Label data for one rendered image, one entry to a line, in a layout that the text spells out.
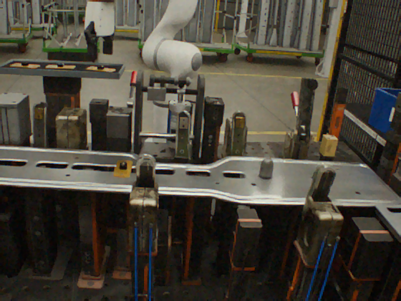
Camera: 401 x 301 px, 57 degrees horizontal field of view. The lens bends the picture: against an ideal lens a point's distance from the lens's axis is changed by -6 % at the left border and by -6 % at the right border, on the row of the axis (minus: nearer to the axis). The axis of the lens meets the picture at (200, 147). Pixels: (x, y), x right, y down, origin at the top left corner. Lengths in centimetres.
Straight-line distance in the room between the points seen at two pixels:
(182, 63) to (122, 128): 39
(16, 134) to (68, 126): 15
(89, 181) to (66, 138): 21
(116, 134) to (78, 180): 23
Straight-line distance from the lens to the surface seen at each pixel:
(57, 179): 89
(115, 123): 105
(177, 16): 141
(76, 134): 104
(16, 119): 108
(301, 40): 892
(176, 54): 135
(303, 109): 108
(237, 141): 107
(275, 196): 87
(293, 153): 110
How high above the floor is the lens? 142
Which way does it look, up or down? 23 degrees down
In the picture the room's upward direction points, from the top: 5 degrees clockwise
